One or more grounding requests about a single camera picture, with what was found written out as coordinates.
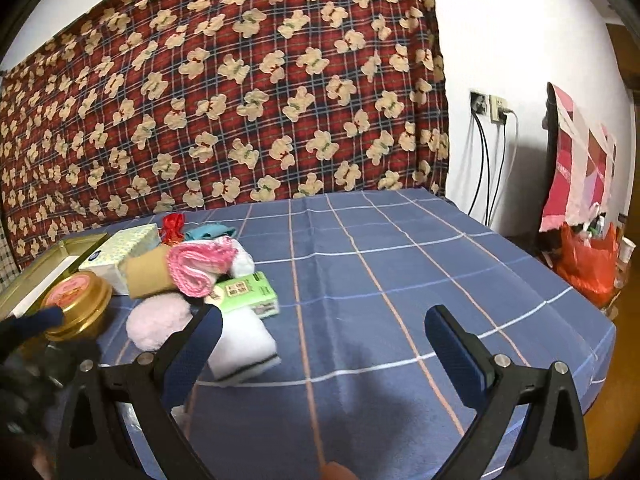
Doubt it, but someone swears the fluffy pink puff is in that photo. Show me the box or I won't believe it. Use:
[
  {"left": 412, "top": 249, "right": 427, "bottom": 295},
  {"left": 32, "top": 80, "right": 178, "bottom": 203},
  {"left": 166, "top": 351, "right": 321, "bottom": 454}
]
[{"left": 126, "top": 292, "right": 192, "bottom": 352}]

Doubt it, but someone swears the tan sponge block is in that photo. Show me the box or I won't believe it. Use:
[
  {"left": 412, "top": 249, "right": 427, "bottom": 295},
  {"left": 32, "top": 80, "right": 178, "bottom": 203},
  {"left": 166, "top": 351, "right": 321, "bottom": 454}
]
[{"left": 124, "top": 244, "right": 178, "bottom": 299}]

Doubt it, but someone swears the red gold drawstring pouch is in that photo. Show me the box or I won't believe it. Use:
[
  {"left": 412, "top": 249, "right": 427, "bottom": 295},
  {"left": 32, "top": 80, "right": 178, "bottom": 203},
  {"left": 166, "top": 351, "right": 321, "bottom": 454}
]
[{"left": 160, "top": 212, "right": 184, "bottom": 246}]

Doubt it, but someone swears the teal cloth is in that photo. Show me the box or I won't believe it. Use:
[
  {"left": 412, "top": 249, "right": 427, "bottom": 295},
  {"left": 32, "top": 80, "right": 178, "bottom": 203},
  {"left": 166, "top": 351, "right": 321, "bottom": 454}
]
[{"left": 183, "top": 223, "right": 236, "bottom": 240}]

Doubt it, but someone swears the green tissue pack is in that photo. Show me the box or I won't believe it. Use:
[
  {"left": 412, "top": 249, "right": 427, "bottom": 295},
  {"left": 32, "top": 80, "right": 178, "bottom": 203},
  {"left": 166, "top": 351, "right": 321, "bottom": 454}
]
[{"left": 204, "top": 271, "right": 280, "bottom": 318}]

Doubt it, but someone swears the gold rectangular tin box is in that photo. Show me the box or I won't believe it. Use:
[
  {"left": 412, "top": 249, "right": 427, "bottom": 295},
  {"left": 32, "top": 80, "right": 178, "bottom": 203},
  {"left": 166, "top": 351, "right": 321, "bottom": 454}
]
[{"left": 1, "top": 233, "right": 110, "bottom": 320}]

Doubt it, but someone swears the round gold pink tin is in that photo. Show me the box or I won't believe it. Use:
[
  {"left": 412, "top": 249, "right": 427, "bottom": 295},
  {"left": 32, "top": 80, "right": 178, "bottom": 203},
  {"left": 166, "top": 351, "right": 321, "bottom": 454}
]
[{"left": 42, "top": 271, "right": 113, "bottom": 342}]

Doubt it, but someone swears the floral tissue box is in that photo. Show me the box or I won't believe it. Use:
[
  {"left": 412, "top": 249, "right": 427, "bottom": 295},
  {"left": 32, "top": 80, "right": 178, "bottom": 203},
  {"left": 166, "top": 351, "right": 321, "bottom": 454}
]
[{"left": 79, "top": 224, "right": 160, "bottom": 296}]

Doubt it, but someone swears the orange plastic bag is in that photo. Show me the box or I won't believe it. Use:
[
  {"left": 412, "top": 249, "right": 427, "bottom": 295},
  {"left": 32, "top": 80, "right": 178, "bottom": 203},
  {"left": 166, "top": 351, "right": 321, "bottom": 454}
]
[{"left": 554, "top": 223, "right": 618, "bottom": 308}]

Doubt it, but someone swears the red plaid bear blanket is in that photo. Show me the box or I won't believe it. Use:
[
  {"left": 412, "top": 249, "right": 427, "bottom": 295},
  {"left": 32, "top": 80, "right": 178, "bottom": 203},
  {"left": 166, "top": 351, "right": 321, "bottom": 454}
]
[{"left": 1, "top": 0, "right": 449, "bottom": 268}]

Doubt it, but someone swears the black power cable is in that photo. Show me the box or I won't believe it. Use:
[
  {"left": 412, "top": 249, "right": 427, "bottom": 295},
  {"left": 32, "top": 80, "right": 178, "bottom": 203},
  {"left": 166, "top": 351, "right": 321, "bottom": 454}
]
[{"left": 466, "top": 109, "right": 508, "bottom": 227}]

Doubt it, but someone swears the white power cable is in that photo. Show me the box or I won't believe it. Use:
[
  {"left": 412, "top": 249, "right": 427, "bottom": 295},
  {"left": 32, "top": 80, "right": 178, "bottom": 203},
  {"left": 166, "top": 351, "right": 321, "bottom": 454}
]
[{"left": 491, "top": 108, "right": 521, "bottom": 226}]

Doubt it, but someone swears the wall power socket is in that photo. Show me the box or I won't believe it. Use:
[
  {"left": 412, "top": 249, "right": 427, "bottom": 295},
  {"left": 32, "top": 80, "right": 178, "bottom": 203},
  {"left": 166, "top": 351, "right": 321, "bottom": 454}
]
[
  {"left": 489, "top": 96, "right": 509, "bottom": 124},
  {"left": 470, "top": 90, "right": 489, "bottom": 116}
]

